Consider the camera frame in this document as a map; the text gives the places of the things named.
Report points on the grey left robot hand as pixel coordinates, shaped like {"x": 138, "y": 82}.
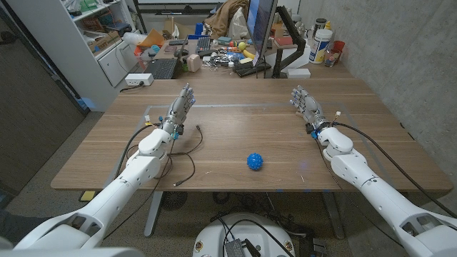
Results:
{"x": 176, "y": 112}

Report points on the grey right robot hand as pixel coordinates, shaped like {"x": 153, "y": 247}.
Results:
{"x": 310, "y": 107}

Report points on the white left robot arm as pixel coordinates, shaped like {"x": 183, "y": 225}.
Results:
{"x": 118, "y": 192}

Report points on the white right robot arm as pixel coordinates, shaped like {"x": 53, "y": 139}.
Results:
{"x": 378, "y": 200}

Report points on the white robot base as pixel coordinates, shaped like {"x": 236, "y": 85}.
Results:
{"x": 214, "y": 239}

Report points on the blue spiky ball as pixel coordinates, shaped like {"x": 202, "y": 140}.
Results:
{"x": 255, "y": 161}

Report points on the yellow ball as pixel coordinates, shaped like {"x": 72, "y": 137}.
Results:
{"x": 242, "y": 46}

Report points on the small white box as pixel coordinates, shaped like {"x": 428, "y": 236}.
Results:
{"x": 298, "y": 73}

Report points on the black laptop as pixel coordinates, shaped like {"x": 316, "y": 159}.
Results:
{"x": 162, "y": 68}

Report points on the white power strip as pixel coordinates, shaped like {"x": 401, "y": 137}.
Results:
{"x": 138, "y": 79}

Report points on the beige rounded speaker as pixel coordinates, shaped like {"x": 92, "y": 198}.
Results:
{"x": 194, "y": 63}

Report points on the white canister blue label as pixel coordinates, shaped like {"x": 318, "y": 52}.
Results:
{"x": 320, "y": 46}

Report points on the red cup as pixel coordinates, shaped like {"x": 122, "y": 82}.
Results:
{"x": 338, "y": 46}

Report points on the flat black keyboard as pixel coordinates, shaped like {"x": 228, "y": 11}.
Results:
{"x": 251, "y": 69}

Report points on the black mechanical keyboard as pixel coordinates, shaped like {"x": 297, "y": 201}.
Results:
{"x": 203, "y": 45}

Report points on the orange paper folder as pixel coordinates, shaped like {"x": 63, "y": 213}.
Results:
{"x": 153, "y": 38}

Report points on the yellow banana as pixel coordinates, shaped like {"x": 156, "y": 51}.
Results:
{"x": 248, "y": 54}

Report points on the black round floor fan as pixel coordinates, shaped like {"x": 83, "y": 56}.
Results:
{"x": 174, "y": 200}

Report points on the computer monitor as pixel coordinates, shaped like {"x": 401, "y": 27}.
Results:
{"x": 260, "y": 25}

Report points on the cardboard box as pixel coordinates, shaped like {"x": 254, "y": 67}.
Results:
{"x": 103, "y": 42}

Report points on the yellow sticky pad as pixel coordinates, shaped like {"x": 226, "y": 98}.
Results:
{"x": 87, "y": 196}

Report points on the white shelf unit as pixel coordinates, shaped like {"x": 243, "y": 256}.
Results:
{"x": 53, "y": 46}

